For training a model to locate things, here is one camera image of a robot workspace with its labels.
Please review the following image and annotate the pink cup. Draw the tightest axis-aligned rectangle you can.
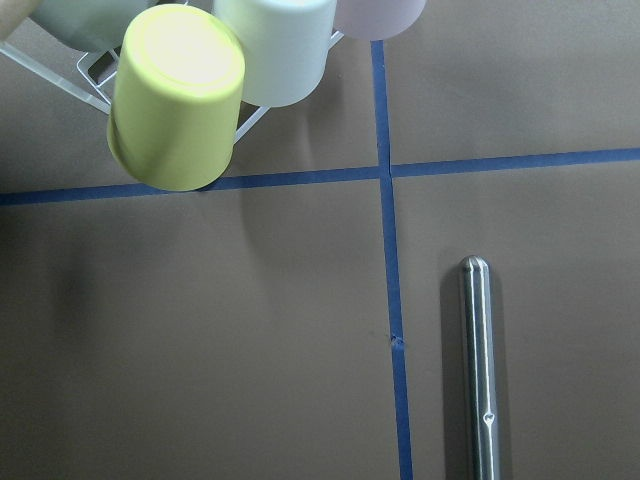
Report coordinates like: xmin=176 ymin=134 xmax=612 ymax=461
xmin=333 ymin=0 xmax=427 ymax=40

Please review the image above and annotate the green cup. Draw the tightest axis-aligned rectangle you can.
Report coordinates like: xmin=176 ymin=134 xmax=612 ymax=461
xmin=30 ymin=0 xmax=157 ymax=52

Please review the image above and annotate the steel muddler black tip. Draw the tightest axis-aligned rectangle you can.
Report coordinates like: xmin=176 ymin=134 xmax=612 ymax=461
xmin=460 ymin=255 xmax=501 ymax=479

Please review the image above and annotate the yellow cup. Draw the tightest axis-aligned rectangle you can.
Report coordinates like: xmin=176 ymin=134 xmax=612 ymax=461
xmin=107 ymin=4 xmax=245 ymax=191

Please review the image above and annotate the white cup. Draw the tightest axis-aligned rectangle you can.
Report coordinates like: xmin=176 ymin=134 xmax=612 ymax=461
xmin=212 ymin=0 xmax=337 ymax=107

